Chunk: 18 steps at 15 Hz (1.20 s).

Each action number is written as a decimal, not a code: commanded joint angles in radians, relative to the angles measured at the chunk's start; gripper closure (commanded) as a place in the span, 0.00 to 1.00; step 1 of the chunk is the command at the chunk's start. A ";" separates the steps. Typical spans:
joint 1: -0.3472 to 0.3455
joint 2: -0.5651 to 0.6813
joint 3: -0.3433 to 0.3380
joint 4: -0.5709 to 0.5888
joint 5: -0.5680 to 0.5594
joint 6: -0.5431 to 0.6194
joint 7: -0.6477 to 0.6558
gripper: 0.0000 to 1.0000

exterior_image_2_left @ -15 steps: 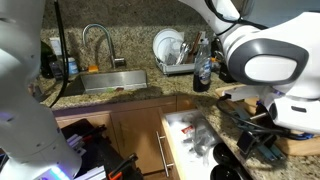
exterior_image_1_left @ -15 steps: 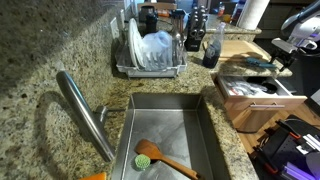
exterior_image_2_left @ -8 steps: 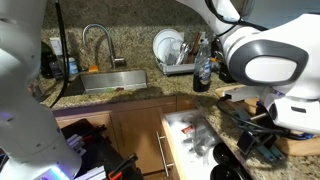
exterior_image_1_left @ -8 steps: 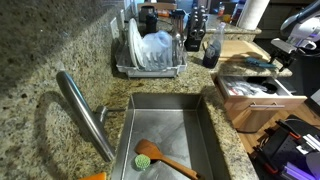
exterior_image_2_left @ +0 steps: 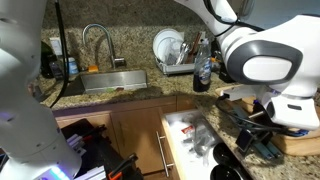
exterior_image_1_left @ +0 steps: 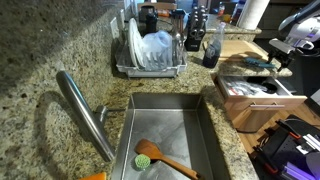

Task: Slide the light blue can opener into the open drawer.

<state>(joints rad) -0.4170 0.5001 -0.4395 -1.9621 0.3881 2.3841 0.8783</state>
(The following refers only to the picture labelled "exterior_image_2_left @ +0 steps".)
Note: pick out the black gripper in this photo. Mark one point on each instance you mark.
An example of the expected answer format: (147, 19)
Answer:
(261, 125)

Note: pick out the light blue can opener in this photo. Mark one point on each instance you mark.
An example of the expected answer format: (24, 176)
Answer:
(268, 150)

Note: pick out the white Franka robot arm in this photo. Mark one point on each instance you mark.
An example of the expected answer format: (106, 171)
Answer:
(273, 63)

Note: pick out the open white-lined wooden drawer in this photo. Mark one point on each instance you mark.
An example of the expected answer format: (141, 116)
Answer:
(186, 150)

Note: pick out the wooden cutting board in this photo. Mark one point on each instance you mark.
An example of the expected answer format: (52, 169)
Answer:
(300, 143)

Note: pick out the black round bowl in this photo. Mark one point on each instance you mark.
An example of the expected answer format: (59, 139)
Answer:
(225, 154)
(225, 173)

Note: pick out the clear plastic bag red label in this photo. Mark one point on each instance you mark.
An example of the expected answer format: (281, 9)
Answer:
(200, 136)

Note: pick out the dark dish soap bottle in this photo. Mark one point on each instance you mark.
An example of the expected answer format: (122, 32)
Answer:
(202, 71)

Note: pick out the grey dish rack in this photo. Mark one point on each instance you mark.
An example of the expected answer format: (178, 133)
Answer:
(173, 68)

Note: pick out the utensils in dish rack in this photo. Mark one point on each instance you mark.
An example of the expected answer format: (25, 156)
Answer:
(188, 48)

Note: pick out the white stacked plates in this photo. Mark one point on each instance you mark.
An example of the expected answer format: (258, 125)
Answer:
(166, 45)

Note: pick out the green scrubber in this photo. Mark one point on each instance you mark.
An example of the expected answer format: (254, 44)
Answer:
(110, 89)

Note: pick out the stainless steel sink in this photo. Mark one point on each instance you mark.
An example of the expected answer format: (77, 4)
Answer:
(113, 80)

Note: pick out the black toolbox orange latches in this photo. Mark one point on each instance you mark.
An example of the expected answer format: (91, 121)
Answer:
(100, 150)

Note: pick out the chrome kitchen faucet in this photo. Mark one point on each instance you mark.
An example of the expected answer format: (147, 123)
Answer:
(111, 46)

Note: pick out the orange sponge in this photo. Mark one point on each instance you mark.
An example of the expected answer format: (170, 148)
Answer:
(93, 68)

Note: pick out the small blue white container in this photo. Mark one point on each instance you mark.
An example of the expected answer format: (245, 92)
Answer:
(72, 66)

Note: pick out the dark glass bottle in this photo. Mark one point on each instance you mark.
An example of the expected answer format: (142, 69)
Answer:
(47, 61)

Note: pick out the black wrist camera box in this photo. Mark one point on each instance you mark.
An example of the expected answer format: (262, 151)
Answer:
(244, 141)

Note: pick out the white wall outlet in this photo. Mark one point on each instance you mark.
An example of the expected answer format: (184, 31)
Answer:
(56, 46)

